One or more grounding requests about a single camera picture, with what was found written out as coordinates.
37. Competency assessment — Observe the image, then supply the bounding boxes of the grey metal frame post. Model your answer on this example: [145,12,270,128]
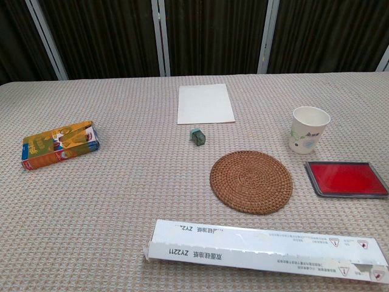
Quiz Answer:
[256,0,280,75]
[24,0,69,82]
[374,47,389,73]
[151,0,171,77]

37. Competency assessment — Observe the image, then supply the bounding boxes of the red ink pad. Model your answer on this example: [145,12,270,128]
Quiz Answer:
[304,161,389,201]

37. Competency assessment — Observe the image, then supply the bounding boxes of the white paper cup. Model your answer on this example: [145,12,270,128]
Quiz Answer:
[287,106,331,155]

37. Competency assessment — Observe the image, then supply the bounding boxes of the brown round woven coaster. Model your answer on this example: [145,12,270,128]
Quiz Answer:
[209,150,294,215]

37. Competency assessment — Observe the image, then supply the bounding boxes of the beige woven tablecloth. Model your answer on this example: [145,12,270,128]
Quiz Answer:
[0,71,389,292]

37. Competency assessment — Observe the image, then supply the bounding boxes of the orange printed carton box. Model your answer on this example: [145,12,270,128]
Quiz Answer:
[21,120,102,173]

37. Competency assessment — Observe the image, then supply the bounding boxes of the small green pencil sharpener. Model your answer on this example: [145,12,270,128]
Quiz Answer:
[189,128,208,148]

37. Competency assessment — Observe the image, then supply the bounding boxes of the white paper sheet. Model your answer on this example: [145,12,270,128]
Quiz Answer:
[177,83,236,125]

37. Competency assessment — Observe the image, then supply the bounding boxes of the long white cardboard box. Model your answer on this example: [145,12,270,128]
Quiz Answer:
[143,219,388,284]

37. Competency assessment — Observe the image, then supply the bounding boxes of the dark curtain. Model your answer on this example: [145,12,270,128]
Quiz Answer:
[0,0,389,86]

